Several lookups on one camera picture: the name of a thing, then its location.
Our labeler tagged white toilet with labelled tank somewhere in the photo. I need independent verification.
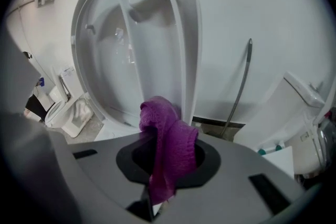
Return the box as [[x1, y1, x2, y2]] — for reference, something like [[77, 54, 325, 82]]
[[44, 66, 93, 139]]

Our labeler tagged white toilet lid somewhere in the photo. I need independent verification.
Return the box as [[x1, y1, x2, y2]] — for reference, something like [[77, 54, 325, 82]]
[[70, 0, 205, 130]]

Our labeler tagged purple cloth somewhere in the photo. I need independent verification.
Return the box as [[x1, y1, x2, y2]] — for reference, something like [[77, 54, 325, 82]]
[[139, 95, 200, 206]]

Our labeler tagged white toilet bowl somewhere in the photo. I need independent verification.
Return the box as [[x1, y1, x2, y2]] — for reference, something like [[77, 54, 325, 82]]
[[93, 119, 155, 143]]

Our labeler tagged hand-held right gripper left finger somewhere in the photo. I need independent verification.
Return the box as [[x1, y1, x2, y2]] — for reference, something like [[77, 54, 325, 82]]
[[49, 130, 158, 223]]

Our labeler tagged white closed toilet with tank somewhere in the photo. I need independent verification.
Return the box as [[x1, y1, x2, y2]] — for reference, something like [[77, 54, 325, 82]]
[[233, 70, 326, 179]]

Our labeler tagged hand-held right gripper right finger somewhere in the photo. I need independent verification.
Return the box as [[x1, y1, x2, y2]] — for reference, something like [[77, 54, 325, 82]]
[[157, 137, 307, 224]]

